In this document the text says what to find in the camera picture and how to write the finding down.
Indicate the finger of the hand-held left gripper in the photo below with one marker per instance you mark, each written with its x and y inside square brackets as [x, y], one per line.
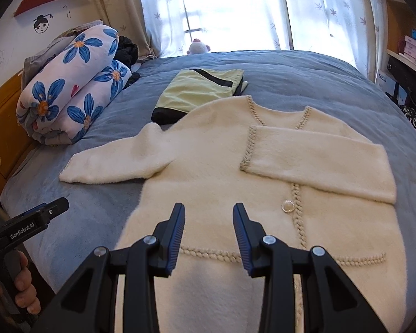
[53, 210]

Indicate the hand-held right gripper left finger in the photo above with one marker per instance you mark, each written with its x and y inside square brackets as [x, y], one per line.
[175, 237]

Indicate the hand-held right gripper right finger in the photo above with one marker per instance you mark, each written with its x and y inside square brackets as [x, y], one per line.
[242, 237]

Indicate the cream knit cardigan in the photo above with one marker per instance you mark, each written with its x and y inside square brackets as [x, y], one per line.
[211, 152]

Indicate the dark clothes pile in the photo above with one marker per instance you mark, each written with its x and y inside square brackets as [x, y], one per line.
[127, 53]

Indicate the person's left hand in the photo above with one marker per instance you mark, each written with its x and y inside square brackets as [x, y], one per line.
[25, 281]

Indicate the orange wooden headboard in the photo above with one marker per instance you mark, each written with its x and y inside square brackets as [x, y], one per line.
[3, 121]

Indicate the floral pillow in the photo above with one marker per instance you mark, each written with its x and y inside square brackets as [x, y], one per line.
[79, 76]

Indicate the yellow-green folded garment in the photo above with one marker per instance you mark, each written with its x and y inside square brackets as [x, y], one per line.
[194, 90]

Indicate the grey pillow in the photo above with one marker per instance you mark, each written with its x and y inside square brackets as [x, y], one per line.
[45, 53]

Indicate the grey bed blanket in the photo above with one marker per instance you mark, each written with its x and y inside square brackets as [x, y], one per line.
[298, 76]

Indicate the white pink plush toy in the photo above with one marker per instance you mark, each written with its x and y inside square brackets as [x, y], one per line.
[198, 47]

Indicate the white blue box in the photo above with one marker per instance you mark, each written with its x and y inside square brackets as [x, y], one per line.
[388, 85]

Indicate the beige curtain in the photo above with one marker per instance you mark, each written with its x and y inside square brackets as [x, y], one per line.
[124, 7]

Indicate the white sheer leaf-print curtain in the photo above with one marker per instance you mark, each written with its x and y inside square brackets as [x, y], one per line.
[315, 10]

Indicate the light wooden bookshelf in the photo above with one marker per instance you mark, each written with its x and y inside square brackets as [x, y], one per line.
[398, 14]

